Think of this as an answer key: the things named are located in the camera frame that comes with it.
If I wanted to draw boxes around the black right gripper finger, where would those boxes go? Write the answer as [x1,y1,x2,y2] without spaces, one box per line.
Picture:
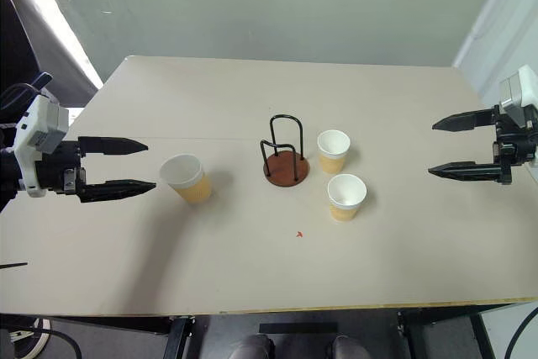
[431,107,499,133]
[427,161,505,185]

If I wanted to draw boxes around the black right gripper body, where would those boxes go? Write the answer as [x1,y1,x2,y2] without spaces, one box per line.
[491,104,538,186]

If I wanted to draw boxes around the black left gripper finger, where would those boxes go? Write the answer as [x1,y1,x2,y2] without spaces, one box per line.
[77,136,150,157]
[78,179,158,204]

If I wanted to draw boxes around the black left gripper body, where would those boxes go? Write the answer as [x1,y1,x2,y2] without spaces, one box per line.
[36,139,88,203]

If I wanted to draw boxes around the yellow and white paper cup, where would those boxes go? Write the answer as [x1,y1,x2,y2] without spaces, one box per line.
[158,153,213,205]
[316,129,352,175]
[327,173,368,224]

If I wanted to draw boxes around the white round floor object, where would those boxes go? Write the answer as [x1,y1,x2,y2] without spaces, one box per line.
[0,318,52,359]

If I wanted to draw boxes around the dark grey rounded shape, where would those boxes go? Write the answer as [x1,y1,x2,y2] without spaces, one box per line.
[232,333,277,359]
[326,335,372,359]

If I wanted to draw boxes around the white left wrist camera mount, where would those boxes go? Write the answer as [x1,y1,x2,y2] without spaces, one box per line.
[12,93,71,198]

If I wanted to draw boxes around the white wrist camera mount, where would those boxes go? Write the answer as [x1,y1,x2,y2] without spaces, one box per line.
[12,93,71,198]
[498,64,538,129]

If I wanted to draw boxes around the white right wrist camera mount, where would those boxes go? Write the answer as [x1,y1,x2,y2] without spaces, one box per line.
[498,64,538,129]

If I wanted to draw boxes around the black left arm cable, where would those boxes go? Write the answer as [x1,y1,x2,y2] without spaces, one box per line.
[0,71,54,125]

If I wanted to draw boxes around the black wire cup holder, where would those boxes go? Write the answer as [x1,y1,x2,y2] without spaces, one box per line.
[259,114,312,188]

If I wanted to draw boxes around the thin black floor cable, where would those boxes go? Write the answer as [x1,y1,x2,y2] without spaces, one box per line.
[503,311,538,359]

